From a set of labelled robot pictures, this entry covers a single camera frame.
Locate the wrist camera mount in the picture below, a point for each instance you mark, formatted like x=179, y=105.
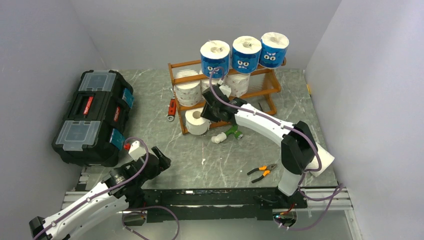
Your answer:
x=135, y=150
x=225, y=89

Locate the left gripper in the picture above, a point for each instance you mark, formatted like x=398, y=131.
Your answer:
x=164, y=163

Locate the green plastic pipe fitting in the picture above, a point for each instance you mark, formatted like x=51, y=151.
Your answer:
x=234, y=130

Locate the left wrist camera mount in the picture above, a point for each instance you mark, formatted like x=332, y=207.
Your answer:
x=135, y=150

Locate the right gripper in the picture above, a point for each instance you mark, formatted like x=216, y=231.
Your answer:
x=206, y=114

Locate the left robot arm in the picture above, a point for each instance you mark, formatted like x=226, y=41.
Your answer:
x=119, y=190

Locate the black plastic toolbox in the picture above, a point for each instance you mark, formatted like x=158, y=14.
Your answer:
x=92, y=128

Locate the orange wooden shelf rack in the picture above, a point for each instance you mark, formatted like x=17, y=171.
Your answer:
x=265, y=87

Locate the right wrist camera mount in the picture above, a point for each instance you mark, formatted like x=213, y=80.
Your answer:
x=225, y=89

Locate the white floral paper roll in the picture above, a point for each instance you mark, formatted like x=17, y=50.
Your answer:
x=188, y=94
x=238, y=83
x=205, y=83

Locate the red handled wrench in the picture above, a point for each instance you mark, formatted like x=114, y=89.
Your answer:
x=172, y=108

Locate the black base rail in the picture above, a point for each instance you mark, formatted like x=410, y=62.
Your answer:
x=260, y=203

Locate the plain white paper roll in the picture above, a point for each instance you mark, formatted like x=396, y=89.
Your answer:
x=195, y=123

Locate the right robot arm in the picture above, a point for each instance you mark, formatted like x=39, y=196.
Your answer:
x=297, y=145

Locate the blue paper roll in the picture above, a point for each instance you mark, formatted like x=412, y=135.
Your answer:
x=245, y=52
x=274, y=48
x=215, y=59

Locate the white plastic pipe fitting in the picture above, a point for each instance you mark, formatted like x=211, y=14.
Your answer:
x=219, y=138

